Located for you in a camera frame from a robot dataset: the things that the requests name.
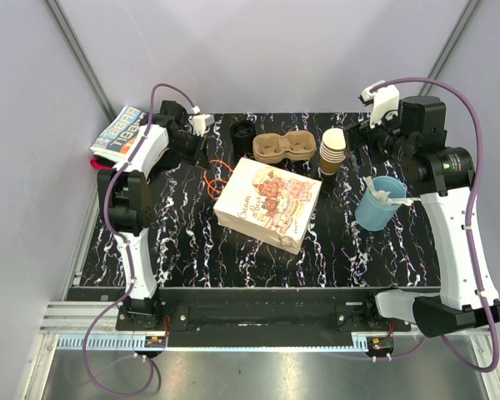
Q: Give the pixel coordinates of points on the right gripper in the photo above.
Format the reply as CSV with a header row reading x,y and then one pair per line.
x,y
362,133

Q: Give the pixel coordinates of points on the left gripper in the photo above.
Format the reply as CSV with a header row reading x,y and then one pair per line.
x,y
199,154

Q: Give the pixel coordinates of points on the cardboard cup carrier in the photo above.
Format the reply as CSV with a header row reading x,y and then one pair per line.
x,y
272,148

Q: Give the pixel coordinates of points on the red cloth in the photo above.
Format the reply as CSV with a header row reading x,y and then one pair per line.
x,y
100,163

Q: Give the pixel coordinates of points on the paper takeout bag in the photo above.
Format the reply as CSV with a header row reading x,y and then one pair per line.
x,y
268,204

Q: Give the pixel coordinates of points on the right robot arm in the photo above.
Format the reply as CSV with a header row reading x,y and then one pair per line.
x,y
411,131

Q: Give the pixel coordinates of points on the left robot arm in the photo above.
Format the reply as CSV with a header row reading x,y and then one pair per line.
x,y
140,141

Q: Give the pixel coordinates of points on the black coffee lid stack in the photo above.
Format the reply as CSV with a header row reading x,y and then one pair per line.
x,y
242,134

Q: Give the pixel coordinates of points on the paper cup stack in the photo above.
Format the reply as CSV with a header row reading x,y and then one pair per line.
x,y
332,151

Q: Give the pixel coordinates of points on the blue plastic cup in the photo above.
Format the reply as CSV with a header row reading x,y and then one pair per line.
x,y
373,216

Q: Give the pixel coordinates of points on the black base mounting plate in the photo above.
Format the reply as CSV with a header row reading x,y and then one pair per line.
x,y
238,318

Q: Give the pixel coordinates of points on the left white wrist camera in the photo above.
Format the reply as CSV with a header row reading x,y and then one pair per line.
x,y
200,121

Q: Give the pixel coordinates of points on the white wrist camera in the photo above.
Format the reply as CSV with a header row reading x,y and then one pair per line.
x,y
384,101
200,121

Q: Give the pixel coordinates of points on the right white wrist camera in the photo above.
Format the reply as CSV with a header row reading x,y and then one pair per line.
x,y
384,101

